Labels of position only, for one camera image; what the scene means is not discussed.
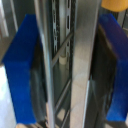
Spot orange bread piece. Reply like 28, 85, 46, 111
100, 0, 128, 13

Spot black dish rack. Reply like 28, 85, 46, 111
0, 0, 128, 128

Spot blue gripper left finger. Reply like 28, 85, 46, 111
1, 13, 42, 126

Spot metal oven rack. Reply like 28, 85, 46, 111
33, 0, 102, 128

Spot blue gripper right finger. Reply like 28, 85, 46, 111
96, 12, 128, 123

